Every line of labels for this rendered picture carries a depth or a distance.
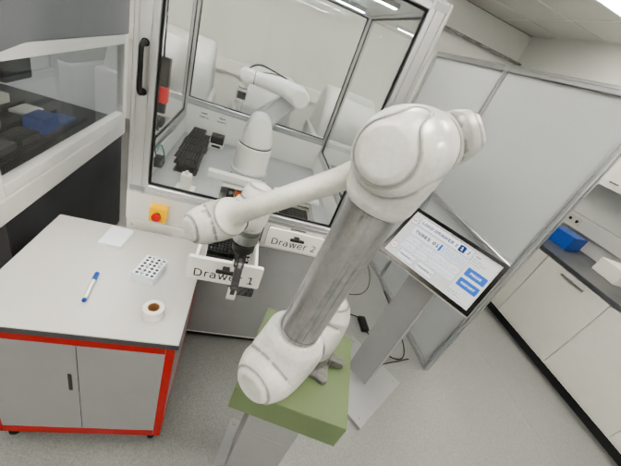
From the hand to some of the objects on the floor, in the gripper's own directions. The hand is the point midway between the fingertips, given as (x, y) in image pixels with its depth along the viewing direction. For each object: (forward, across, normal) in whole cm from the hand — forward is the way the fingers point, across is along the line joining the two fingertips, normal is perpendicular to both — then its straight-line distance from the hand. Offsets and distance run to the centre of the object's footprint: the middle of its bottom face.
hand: (232, 283), depth 113 cm
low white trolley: (+91, +11, +44) cm, 102 cm away
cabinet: (+91, +90, -2) cm, 128 cm away
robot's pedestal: (+91, -22, -28) cm, 98 cm away
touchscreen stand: (+91, +26, -98) cm, 136 cm away
